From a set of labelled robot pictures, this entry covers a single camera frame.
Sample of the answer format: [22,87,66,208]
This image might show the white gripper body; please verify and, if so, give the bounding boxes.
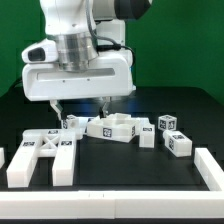
[22,53,133,101]

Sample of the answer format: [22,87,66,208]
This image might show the black cables on table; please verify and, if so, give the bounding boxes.
[11,76,24,89]

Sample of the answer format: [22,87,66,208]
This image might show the white front fence bar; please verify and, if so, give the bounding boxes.
[0,191,224,219]

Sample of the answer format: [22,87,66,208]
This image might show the white left fence piece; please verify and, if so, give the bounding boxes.
[0,148,5,169]

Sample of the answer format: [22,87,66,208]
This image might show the white chair back frame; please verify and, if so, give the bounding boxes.
[6,129,83,188]

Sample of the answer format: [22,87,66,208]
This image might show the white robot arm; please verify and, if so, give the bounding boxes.
[22,0,153,113]

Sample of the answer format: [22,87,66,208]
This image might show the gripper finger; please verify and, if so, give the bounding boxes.
[50,100,63,119]
[99,97,111,118]

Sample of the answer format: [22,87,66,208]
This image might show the white chair seat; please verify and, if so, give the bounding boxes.
[87,113,139,143]

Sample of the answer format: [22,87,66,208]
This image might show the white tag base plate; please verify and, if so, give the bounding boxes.
[85,114,149,138]

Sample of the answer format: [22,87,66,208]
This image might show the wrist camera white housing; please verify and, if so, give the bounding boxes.
[21,39,59,64]

